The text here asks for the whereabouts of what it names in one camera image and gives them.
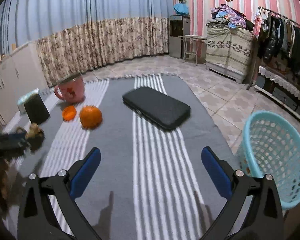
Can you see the pink mug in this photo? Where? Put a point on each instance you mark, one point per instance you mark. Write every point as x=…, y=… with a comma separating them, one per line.
x=71, y=89

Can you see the cloth covered cabinet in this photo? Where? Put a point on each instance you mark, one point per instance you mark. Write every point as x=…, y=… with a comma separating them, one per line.
x=229, y=51

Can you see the low tv bench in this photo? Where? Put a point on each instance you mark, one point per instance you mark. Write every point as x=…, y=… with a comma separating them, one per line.
x=275, y=86

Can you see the clothes rack with garments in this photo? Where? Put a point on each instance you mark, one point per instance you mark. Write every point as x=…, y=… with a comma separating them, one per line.
x=278, y=44

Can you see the water dispenser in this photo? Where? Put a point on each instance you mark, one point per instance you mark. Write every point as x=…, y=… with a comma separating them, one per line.
x=179, y=25

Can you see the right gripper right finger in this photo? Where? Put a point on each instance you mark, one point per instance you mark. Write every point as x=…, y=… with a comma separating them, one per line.
x=264, y=218

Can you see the whole orange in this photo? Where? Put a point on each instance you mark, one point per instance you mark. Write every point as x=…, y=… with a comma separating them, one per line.
x=90, y=117

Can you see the pile of clothes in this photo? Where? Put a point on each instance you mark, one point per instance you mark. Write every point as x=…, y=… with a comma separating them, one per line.
x=225, y=15

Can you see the white cabinet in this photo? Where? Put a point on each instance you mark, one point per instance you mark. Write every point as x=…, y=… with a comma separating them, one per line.
x=20, y=73

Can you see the black flat case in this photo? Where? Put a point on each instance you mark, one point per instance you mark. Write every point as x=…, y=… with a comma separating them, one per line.
x=159, y=108

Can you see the black upturned cup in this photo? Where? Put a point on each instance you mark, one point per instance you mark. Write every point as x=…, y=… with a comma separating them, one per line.
x=36, y=110

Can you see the small folding table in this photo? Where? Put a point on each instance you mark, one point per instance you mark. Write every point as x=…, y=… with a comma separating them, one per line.
x=191, y=46

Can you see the grey striped table cloth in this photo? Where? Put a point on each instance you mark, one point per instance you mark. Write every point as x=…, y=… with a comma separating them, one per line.
x=150, y=184

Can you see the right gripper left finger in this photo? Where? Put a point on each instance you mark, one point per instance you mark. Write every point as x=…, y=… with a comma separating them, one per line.
x=37, y=220

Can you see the floral beige curtain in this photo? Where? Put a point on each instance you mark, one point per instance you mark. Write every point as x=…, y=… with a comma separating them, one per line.
x=98, y=43

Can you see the turquoise plastic basket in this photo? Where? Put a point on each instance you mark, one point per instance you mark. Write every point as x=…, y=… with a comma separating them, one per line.
x=271, y=145

